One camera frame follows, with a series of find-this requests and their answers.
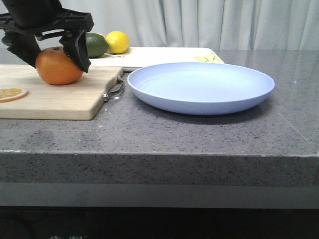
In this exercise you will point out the green lime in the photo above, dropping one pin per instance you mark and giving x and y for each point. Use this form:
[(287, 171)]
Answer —
[(96, 45)]

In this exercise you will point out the orange fruit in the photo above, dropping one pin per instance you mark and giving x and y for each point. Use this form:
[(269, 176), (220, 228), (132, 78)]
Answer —
[(56, 68)]

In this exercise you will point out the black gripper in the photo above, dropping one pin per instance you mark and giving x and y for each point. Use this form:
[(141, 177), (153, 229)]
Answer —
[(45, 19)]

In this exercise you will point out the orange slice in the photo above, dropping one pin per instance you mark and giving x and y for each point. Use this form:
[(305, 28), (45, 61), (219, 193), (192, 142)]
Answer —
[(11, 94)]

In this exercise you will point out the wooden cutting board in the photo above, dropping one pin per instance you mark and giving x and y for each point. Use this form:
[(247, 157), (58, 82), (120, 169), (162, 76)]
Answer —
[(80, 100)]

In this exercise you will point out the pale yellow slices on tray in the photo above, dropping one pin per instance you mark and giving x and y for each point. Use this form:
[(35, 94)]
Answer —
[(206, 58)]

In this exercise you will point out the cream white tray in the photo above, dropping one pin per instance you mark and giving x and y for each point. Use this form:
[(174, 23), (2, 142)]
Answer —
[(137, 57)]

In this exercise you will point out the white curtain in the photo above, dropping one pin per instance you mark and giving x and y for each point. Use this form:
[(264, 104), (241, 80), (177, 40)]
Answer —
[(215, 24)]

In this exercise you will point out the light blue plate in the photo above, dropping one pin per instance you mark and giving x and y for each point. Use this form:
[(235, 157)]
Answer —
[(199, 88)]

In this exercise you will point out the yellow lemon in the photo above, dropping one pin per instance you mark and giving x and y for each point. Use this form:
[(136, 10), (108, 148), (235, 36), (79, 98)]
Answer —
[(118, 42)]

